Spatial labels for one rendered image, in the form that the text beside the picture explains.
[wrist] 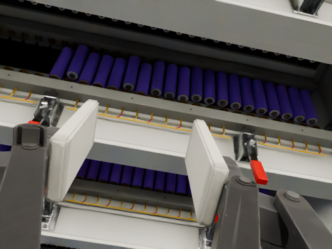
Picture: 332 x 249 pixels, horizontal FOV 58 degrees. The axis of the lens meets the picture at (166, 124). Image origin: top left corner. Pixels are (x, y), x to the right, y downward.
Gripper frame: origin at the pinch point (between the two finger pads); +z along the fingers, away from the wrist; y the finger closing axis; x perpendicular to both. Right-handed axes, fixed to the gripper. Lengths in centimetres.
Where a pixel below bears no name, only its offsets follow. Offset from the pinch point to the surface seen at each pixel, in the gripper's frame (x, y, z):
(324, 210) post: -15.2, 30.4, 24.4
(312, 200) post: -15.5, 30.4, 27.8
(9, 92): -5.5, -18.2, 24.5
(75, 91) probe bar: -3.6, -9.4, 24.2
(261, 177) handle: -7.1, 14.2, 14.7
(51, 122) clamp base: -7.3, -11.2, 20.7
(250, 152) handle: -6.2, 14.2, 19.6
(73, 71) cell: -1.7, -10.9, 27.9
